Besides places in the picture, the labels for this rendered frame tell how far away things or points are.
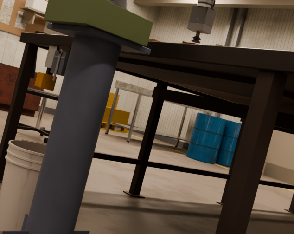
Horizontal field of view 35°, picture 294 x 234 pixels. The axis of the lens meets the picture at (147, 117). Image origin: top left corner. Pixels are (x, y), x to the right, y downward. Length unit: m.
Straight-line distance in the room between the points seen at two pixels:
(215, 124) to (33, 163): 5.79
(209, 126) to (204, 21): 5.60
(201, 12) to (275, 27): 6.75
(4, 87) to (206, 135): 3.30
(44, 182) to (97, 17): 0.59
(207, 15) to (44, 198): 1.02
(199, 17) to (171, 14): 8.53
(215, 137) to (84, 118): 6.11
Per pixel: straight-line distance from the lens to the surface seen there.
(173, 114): 9.77
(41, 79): 2.53
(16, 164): 2.02
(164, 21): 10.66
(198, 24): 2.04
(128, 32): 1.55
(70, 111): 1.58
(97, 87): 1.58
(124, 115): 9.31
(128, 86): 8.19
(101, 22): 1.48
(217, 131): 7.61
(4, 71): 7.57
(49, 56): 2.56
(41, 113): 5.30
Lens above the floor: 0.68
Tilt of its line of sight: 2 degrees down
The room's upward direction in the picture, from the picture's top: 15 degrees clockwise
